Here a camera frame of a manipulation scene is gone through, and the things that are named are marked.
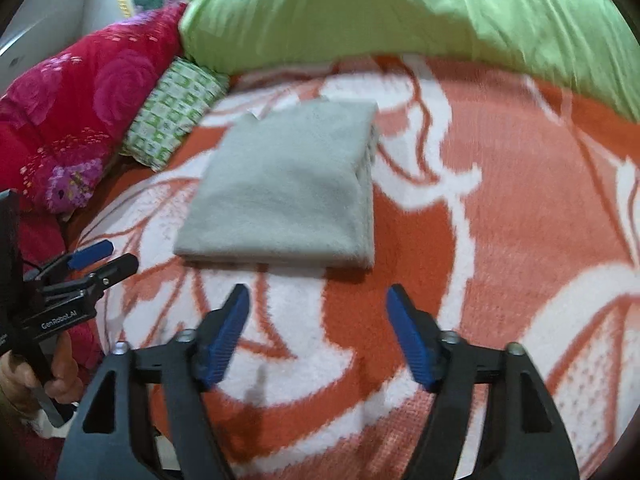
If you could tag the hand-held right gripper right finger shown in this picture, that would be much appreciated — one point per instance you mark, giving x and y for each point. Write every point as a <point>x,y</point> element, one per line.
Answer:
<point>410,335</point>

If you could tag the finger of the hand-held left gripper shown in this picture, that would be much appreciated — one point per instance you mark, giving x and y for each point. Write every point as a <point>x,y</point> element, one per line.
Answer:
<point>115,270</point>
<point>90,253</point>

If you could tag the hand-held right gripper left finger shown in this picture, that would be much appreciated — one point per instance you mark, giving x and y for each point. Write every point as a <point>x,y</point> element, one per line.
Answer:
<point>227,340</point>

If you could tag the grey knit sweater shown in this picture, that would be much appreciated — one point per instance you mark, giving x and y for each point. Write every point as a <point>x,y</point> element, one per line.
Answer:
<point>285,185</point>

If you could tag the person's left hand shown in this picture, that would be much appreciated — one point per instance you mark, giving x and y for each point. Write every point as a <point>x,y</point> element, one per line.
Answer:
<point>65,370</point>

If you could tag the orange and white blanket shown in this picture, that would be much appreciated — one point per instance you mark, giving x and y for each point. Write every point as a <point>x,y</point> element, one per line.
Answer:
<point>525,235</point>

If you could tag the red floral quilt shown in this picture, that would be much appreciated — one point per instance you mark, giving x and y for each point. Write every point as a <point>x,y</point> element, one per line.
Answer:
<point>85,100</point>

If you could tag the green checked pillow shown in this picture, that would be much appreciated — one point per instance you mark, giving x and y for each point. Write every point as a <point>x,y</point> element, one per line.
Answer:
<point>170,110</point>

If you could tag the light green quilt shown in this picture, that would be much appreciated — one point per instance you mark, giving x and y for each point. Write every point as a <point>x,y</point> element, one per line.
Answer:
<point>400,10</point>

